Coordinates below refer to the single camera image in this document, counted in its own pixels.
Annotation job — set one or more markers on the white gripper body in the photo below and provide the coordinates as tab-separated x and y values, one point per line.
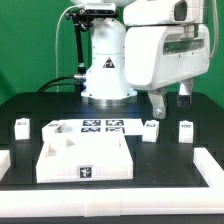
159	56

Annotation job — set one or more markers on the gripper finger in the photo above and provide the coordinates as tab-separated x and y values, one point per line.
184	96
158	101

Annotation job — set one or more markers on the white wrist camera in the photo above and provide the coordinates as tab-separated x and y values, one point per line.
165	12

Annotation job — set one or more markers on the black camera on stand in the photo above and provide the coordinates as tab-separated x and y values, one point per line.
82	19

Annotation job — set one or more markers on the white marker base plate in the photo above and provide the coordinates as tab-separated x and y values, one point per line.
127	126

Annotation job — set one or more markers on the white obstacle fence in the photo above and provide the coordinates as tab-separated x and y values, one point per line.
117	202

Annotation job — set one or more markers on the white square tabletop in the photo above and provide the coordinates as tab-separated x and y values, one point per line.
84	157

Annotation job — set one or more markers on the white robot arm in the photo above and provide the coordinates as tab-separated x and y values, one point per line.
106	81

